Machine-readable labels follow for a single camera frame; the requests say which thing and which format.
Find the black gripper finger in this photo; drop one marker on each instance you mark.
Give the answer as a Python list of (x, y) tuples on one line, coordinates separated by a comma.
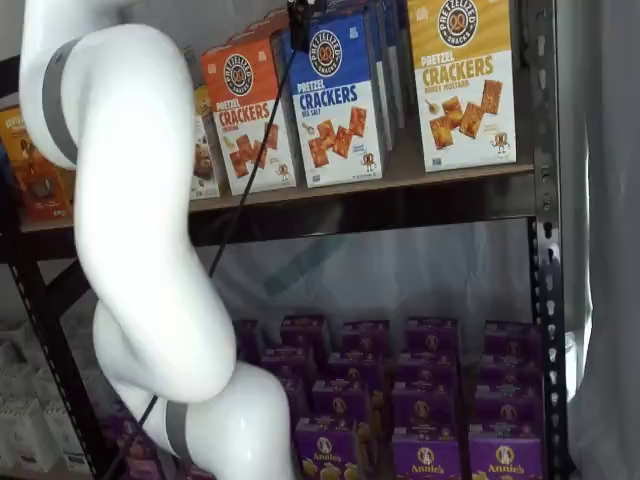
[(299, 25)]

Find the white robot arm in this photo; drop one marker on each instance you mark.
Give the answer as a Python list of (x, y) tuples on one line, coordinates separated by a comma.
[(150, 200)]

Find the orange cheddar pretzel crackers box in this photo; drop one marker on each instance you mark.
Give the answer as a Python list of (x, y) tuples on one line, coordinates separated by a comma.
[(235, 100), (260, 30)]

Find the blue white pretzel crackers box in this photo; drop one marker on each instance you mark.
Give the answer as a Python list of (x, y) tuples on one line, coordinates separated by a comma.
[(335, 125)]

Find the Simple Mills almond bars box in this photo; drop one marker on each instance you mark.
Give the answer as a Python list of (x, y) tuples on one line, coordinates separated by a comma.
[(205, 150)]

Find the wooden shelf board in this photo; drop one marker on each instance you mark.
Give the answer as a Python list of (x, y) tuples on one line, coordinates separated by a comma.
[(400, 175)]

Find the yellow mustard pretzel crackers box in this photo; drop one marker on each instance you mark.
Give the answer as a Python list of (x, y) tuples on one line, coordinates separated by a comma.
[(465, 100)]

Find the orange brown snack box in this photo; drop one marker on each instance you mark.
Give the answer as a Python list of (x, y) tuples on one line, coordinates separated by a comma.
[(35, 165)]

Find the purple Annie's snack box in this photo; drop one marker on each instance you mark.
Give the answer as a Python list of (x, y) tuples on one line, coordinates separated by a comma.
[(425, 457), (287, 361), (432, 332), (510, 367), (366, 335), (507, 410), (327, 450), (341, 397), (512, 337), (305, 331), (425, 407), (505, 457), (135, 455), (356, 367), (427, 367)]

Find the black metal shelf rack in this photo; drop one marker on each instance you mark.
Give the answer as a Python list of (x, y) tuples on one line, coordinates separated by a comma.
[(547, 250)]

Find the white sheet with teal logo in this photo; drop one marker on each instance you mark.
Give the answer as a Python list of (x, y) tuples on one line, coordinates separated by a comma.
[(400, 275)]

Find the white curtain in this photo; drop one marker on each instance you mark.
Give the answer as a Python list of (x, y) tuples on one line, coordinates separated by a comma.
[(600, 250)]

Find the white package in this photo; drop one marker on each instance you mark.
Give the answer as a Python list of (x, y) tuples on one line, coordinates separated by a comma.
[(15, 372), (67, 435), (25, 440)]

